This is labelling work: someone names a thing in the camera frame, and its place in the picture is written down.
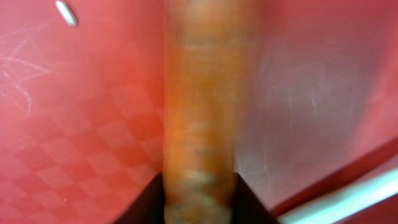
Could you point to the white rice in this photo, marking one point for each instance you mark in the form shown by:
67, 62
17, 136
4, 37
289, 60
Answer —
66, 12

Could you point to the white plastic spoon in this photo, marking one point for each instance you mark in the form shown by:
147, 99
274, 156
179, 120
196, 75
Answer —
344, 202

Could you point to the orange carrot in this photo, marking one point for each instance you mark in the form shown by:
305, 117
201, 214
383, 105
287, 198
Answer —
209, 59

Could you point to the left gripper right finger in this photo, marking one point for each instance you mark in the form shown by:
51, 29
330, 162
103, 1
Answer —
247, 208

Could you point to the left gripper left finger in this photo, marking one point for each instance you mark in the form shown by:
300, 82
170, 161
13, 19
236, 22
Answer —
148, 207

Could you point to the red serving tray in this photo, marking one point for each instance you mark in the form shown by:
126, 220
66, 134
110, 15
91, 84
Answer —
81, 106

